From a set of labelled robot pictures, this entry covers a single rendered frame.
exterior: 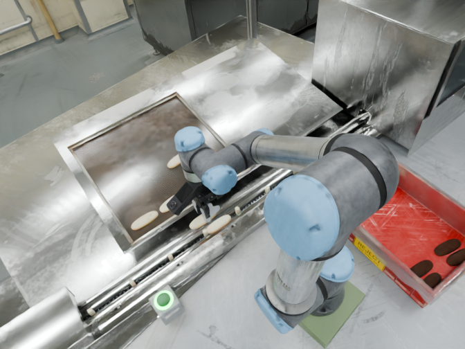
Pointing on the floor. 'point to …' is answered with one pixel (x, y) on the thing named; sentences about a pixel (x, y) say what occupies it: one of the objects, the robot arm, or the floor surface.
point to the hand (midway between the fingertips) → (202, 217)
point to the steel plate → (94, 226)
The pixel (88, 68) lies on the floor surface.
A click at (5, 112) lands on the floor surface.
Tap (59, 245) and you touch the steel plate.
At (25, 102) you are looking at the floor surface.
